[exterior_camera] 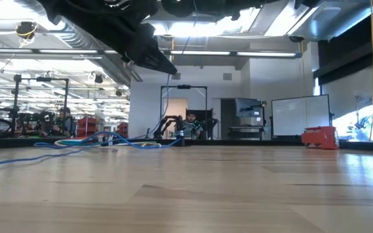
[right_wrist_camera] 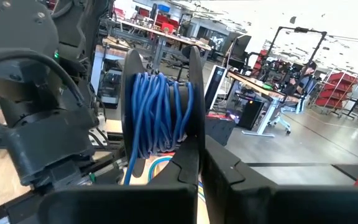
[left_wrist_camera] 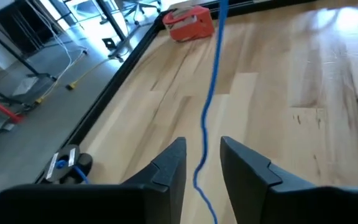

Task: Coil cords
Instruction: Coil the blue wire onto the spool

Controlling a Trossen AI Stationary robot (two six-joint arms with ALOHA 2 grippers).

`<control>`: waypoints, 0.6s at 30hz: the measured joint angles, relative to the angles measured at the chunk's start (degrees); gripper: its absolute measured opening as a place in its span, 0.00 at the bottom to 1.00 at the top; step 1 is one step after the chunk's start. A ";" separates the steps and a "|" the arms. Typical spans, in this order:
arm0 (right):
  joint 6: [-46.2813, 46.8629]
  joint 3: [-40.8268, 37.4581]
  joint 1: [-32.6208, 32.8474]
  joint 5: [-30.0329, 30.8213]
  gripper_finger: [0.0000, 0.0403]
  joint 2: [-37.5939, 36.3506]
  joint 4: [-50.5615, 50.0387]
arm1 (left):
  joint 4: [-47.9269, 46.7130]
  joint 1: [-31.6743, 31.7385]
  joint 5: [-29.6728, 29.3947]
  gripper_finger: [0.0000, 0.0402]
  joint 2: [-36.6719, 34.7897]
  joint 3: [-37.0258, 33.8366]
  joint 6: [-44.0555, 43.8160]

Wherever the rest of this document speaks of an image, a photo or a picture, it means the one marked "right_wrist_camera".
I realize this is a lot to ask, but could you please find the white computer tower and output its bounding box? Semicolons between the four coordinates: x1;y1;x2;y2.
203;64;229;112

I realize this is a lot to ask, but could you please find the long wooden workbench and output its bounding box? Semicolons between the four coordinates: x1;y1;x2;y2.
93;17;213;94

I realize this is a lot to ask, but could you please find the black computer tower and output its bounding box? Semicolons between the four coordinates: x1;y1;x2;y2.
237;96;266;131

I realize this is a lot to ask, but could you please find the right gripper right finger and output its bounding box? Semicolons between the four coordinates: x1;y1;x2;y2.
201;134;358;224

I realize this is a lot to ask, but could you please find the black case red top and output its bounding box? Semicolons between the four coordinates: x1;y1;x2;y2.
203;111;237;147

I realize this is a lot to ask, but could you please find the red bin rack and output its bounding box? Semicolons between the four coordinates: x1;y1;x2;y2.
313;71;358;119

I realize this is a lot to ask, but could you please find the small silver cable connector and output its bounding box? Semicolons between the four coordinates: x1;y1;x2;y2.
98;157;127;180

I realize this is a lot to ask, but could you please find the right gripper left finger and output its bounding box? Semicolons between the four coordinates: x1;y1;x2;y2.
38;136;200;224

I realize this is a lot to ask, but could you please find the black robot workstation rig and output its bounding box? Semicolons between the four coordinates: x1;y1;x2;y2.
253;26;328;94

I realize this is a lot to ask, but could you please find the blue filament spool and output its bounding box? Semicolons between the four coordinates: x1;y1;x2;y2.
120;45;207;179

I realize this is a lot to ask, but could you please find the wood top desk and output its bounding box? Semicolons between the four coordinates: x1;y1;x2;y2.
227;70;301;138

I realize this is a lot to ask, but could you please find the long blue cord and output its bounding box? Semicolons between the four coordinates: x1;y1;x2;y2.
122;72;195;186

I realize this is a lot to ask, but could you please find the person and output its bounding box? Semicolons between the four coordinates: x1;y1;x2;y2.
286;60;318;98

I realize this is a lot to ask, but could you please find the green cable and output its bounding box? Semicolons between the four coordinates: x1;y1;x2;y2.
147;155;173;183

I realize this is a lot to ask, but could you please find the white base office chair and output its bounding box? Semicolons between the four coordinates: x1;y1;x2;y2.
267;93;304;135

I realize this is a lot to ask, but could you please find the black equipment box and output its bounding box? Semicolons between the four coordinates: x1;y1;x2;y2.
97;68;124;110

